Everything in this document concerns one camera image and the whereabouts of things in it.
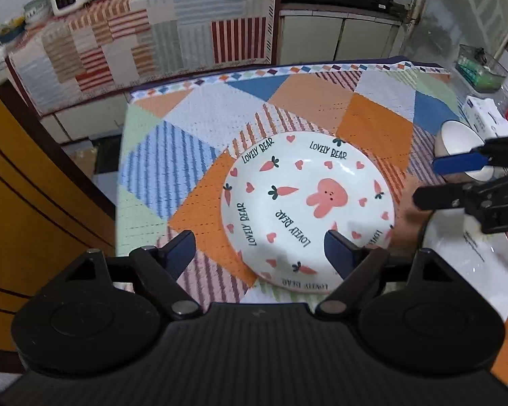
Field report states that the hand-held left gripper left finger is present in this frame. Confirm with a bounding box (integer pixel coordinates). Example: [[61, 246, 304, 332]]
[[63, 230, 204, 321]]

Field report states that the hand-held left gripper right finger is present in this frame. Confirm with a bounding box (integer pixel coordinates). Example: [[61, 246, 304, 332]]
[[315, 229, 456, 320]]

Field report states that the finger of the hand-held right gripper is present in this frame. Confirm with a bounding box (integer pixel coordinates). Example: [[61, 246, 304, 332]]
[[432, 134, 508, 176], [412, 172, 508, 235]]

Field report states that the rabbit and carrot print plate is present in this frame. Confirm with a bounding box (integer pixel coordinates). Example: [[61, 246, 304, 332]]
[[220, 131, 396, 295]]

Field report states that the white tissue box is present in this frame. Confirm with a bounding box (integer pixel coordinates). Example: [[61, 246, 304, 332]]
[[463, 96, 508, 138]]

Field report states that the clear container with green contents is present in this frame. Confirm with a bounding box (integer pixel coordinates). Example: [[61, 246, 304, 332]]
[[454, 44, 508, 94]]

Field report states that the orange wooden door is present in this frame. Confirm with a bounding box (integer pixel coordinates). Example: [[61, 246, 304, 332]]
[[0, 80, 120, 353]]

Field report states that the patchwork tablecloth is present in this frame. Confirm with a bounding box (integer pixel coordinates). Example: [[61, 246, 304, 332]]
[[115, 63, 508, 390]]

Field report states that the white kitchen cabinet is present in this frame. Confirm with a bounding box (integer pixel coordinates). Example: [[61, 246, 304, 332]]
[[278, 8, 405, 67]]

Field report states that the striped patchwork counter cloth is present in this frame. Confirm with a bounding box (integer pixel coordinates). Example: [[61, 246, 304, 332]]
[[6, 0, 282, 116]]

